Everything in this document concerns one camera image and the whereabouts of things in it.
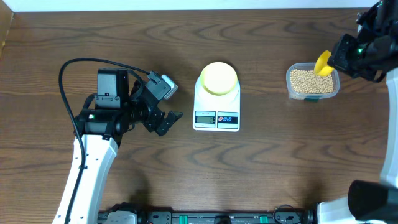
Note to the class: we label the soybeans in container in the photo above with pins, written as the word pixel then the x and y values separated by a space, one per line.
pixel 305 81

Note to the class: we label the yellow measuring scoop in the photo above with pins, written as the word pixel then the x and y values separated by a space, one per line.
pixel 321 67

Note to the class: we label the green tape strip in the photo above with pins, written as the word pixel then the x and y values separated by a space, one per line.
pixel 314 100

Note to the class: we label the clear plastic container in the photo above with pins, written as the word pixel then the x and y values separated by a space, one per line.
pixel 301 96

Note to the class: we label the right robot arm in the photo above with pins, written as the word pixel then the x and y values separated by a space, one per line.
pixel 370 54

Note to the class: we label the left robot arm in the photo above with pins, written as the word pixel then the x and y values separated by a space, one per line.
pixel 122 100

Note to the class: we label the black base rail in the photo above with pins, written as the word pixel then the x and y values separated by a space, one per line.
pixel 142 214

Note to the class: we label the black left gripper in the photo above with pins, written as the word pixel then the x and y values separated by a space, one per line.
pixel 153 121

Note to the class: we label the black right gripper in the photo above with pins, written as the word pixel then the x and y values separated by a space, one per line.
pixel 338 58

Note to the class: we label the yellow bowl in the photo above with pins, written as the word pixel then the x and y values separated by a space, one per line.
pixel 218 78

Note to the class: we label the white digital kitchen scale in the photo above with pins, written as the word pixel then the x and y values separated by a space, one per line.
pixel 216 113

